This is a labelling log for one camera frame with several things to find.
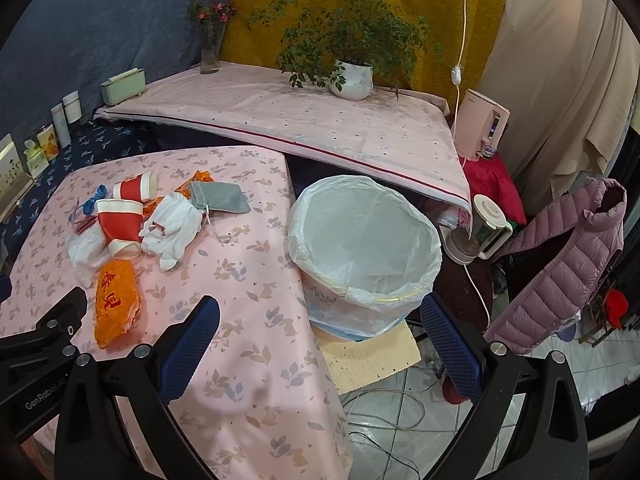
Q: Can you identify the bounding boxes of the orange printed plastic bag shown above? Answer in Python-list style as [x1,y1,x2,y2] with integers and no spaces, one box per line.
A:
[94,259,141,349]

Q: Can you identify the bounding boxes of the white cloth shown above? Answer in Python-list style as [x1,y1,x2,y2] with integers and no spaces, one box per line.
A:
[139,192,203,271]

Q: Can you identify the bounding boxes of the white tissue towel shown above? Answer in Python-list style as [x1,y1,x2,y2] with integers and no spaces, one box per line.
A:
[66,223,112,288]

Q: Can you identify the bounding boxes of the red white square cup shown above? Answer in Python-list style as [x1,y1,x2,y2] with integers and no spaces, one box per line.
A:
[96,198,143,259]

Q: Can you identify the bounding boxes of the grey drawstring pouch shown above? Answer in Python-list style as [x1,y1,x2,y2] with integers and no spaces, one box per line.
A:
[190,181,250,214]

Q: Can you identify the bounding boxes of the red white paper cup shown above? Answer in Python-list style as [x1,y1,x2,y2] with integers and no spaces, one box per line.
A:
[113,172,157,204]

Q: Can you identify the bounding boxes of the blue string scrap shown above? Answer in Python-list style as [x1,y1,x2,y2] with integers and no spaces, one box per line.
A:
[80,184,108,216]

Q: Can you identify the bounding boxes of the white lined trash bin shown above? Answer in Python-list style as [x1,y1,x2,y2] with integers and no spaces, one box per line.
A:
[286,176,442,341]

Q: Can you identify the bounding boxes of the purple down jacket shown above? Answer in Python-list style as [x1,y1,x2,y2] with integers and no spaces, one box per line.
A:
[484,178,627,354]

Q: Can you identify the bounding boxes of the beige foam board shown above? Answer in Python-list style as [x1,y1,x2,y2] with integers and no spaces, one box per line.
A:
[314,321,421,394]

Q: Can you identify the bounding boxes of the pink floral tablecloth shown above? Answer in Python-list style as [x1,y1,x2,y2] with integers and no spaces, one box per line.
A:
[1,146,352,479]

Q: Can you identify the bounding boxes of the red cloth cover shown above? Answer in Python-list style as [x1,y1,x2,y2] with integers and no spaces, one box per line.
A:
[463,153,526,226]

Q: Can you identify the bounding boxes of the white card calendar stand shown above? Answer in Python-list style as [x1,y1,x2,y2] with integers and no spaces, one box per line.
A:
[0,133,34,221]

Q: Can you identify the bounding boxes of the pale green small box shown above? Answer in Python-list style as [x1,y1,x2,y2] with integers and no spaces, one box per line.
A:
[24,140,49,179]

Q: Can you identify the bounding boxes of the pink dotted cloth cover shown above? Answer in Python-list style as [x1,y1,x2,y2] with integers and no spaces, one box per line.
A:
[96,63,471,210]

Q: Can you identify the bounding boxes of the navy floral cloth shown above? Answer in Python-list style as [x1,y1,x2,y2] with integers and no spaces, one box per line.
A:
[1,119,158,262]

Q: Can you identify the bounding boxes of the orange patterned small box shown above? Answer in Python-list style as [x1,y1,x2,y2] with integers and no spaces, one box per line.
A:
[37,125,58,162]

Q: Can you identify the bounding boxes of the pink water dispenser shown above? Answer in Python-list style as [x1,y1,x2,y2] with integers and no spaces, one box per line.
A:
[454,89,511,162]

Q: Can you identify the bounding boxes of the white cosmetic jar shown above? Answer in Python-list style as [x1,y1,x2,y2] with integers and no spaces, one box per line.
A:
[62,90,82,125]

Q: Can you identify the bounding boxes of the green tissue box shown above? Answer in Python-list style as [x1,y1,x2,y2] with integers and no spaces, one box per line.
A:
[101,67,146,106]

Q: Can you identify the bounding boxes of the beige curtain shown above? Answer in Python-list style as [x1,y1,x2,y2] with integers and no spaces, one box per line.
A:
[480,0,639,214]

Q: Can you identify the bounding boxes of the glass vase red flowers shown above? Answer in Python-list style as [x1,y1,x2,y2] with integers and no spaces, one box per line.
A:
[188,0,236,75]

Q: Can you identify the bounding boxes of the green plant white pot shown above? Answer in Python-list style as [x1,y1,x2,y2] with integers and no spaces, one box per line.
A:
[246,0,444,90]

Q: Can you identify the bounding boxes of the white cord with switch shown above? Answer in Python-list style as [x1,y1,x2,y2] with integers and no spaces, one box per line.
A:
[450,0,472,126]

